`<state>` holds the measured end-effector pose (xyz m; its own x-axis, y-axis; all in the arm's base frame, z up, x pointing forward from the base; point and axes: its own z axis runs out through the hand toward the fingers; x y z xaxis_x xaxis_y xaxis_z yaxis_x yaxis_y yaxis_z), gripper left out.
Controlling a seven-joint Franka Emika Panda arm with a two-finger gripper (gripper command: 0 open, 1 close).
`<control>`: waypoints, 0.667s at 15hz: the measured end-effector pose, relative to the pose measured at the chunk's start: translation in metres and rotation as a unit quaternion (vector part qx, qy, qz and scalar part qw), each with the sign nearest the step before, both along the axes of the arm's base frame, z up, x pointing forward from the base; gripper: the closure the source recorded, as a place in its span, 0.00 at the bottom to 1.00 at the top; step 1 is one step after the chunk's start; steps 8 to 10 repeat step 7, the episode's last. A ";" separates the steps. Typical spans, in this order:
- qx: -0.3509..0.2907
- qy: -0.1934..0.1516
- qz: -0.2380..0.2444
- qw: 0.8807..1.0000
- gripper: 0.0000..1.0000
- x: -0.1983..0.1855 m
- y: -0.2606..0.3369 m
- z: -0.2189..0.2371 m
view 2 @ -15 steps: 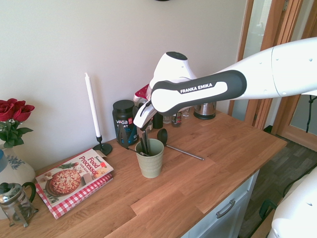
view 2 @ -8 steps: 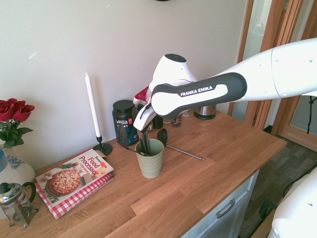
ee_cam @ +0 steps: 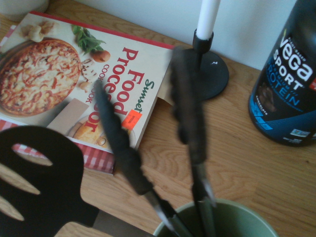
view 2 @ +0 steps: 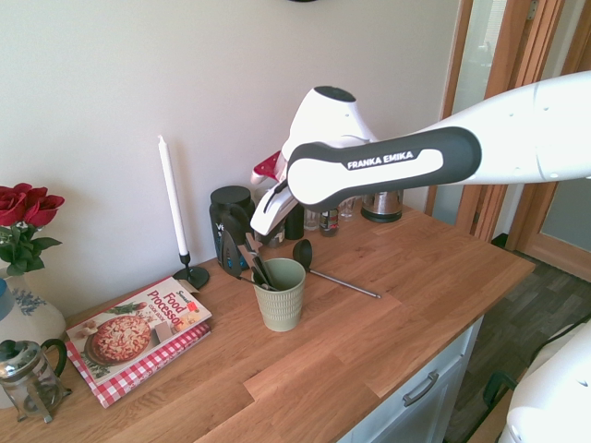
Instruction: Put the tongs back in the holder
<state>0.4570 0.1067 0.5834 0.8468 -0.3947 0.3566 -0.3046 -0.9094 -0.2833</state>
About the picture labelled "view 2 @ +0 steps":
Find tall white candle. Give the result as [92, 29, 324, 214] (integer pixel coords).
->
[157, 134, 189, 257]

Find wooden door frame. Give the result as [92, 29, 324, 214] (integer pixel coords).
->
[424, 0, 568, 244]

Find Food Processor cookbook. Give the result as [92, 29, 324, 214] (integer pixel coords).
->
[66, 276, 214, 389]

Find black pepper mill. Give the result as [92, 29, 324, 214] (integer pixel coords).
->
[283, 205, 306, 242]

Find red and white wrist camera mount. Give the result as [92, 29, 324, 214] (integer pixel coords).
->
[249, 150, 283, 186]

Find glass jar with dark contents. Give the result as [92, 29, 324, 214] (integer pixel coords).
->
[262, 224, 287, 249]

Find black steel tongs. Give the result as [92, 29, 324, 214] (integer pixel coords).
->
[217, 204, 281, 293]

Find glass French press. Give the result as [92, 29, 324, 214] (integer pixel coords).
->
[0, 338, 74, 424]

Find red roses bouquet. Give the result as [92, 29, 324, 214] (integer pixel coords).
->
[0, 182, 66, 279]

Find white kitchen cabinet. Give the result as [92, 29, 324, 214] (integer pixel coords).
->
[336, 317, 485, 443]

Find silver drawer handle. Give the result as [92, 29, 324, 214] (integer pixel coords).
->
[401, 370, 440, 408]

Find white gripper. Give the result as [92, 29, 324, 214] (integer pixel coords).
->
[243, 180, 297, 260]

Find black candle holder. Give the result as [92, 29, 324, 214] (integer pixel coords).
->
[173, 251, 211, 293]

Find black cable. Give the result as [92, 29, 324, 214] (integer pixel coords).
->
[481, 317, 591, 413]

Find black jar with label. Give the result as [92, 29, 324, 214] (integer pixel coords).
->
[209, 184, 257, 268]

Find green ribbed ceramic utensil cup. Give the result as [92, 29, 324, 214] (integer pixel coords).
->
[251, 257, 308, 333]

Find red checked book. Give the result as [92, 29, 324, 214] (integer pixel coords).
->
[64, 322, 213, 410]

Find wooden door with frosted glass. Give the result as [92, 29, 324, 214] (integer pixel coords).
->
[507, 0, 591, 278]

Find spice bottle with red label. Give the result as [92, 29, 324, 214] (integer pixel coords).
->
[320, 210, 341, 239]

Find white vase with blue print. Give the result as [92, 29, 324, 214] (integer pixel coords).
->
[0, 271, 67, 353]

